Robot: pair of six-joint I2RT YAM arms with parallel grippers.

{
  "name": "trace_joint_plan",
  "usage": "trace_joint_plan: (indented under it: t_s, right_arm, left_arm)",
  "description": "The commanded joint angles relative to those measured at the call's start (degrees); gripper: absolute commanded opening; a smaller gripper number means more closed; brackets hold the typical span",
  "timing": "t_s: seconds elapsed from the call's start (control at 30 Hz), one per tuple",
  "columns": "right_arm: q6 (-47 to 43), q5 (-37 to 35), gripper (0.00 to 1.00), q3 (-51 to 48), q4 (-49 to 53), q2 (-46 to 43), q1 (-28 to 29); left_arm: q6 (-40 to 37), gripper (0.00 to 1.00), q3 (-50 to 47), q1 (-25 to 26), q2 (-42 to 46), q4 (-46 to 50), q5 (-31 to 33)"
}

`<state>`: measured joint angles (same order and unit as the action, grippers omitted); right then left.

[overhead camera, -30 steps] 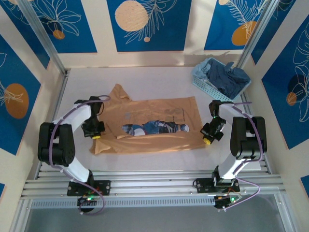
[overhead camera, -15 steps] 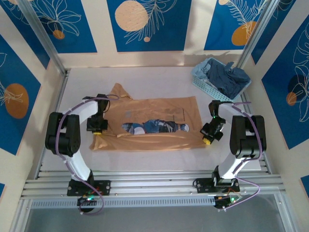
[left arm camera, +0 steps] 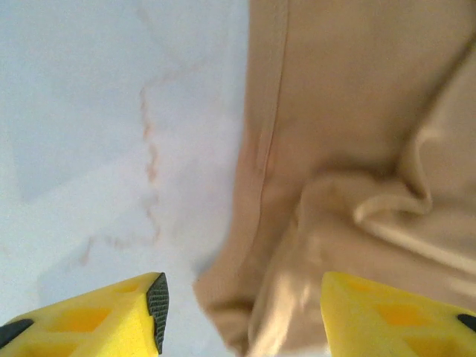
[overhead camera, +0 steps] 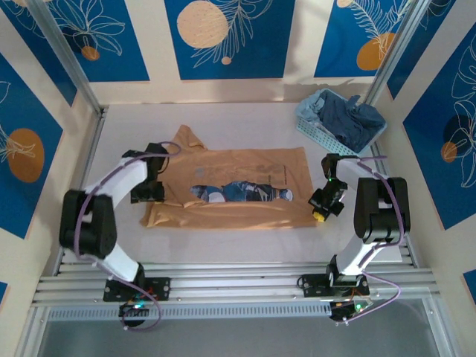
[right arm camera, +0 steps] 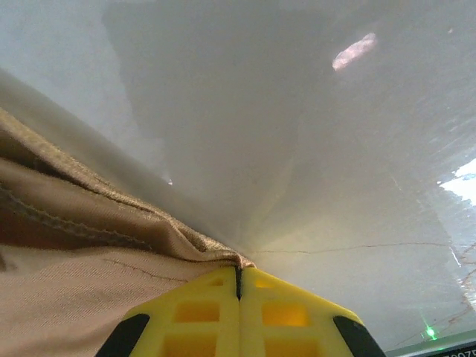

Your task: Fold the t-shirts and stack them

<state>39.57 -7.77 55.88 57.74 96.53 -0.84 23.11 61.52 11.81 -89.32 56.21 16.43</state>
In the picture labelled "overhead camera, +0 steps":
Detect tan printed t-shirt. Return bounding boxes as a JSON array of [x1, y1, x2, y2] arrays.
[[139, 124, 321, 230]]

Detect light blue plastic basket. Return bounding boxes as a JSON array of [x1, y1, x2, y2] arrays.
[[295, 89, 388, 156]]

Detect dark blue t-shirt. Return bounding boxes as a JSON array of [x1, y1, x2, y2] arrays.
[[318, 90, 386, 153]]

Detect light blue t-shirt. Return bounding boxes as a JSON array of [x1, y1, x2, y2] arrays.
[[297, 92, 324, 123]]

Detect black controller board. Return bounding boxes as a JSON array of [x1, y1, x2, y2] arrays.
[[329, 299, 375, 323], [118, 300, 152, 321]]

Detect grey glossy panel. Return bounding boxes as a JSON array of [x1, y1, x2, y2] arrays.
[[22, 299, 458, 357]]

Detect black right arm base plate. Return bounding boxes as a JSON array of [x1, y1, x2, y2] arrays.
[[297, 273, 371, 298]]

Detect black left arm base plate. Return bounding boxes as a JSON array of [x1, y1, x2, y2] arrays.
[[103, 277, 172, 303]]

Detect aluminium extrusion rail beam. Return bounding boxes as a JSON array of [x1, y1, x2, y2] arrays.
[[31, 261, 442, 308]]

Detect grey slotted cable duct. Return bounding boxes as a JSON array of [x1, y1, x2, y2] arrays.
[[46, 303, 428, 321]]

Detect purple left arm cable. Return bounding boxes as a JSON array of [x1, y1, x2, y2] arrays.
[[74, 141, 182, 332]]

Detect aluminium frame post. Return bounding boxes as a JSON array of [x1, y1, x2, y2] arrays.
[[26, 0, 109, 117], [364, 0, 434, 109]]

